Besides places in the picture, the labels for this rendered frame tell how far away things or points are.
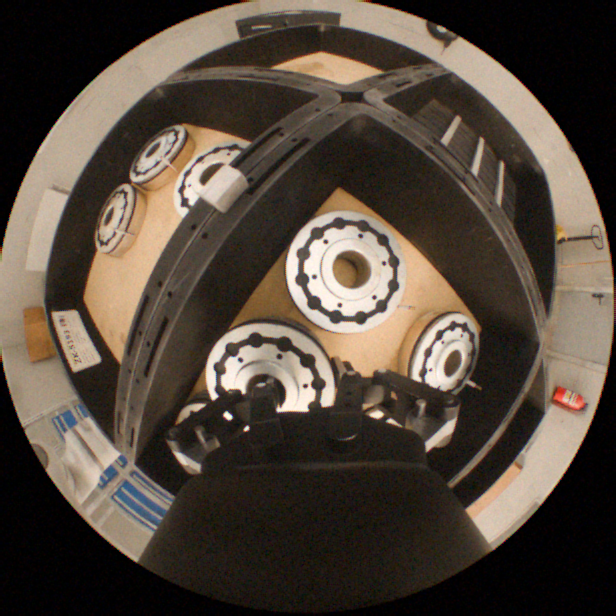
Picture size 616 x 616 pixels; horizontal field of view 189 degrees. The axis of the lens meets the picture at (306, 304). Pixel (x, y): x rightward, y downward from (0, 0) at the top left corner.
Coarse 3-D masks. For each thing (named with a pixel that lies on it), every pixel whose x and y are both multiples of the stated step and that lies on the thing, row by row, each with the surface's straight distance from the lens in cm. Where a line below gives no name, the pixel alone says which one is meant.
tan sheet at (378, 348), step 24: (336, 192) 21; (312, 216) 19; (336, 264) 18; (408, 264) 21; (264, 288) 18; (408, 288) 20; (432, 288) 22; (240, 312) 19; (264, 312) 18; (288, 312) 18; (408, 312) 21; (336, 336) 18; (360, 336) 19; (384, 336) 20; (360, 360) 19; (384, 360) 20
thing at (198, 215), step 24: (144, 96) 36; (312, 96) 16; (336, 96) 15; (120, 120) 35; (288, 120) 12; (312, 120) 13; (264, 144) 11; (240, 168) 10; (72, 192) 36; (192, 216) 10; (192, 240) 10; (48, 264) 40; (168, 264) 10; (144, 288) 11; (48, 312) 41; (144, 312) 11; (144, 336) 12; (72, 384) 32; (120, 384) 16; (120, 408) 19; (120, 432) 22
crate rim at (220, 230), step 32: (320, 128) 12; (384, 128) 14; (288, 160) 10; (448, 160) 15; (256, 192) 9; (224, 224) 9; (192, 256) 9; (512, 256) 17; (192, 288) 9; (160, 320) 10; (160, 352) 11; (128, 416) 18; (128, 448) 24; (480, 448) 24; (448, 480) 25
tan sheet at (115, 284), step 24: (144, 192) 33; (168, 192) 28; (168, 216) 26; (144, 240) 28; (168, 240) 25; (96, 264) 40; (120, 264) 32; (144, 264) 27; (96, 288) 39; (120, 288) 31; (96, 312) 40; (120, 312) 32; (120, 336) 33; (120, 360) 35
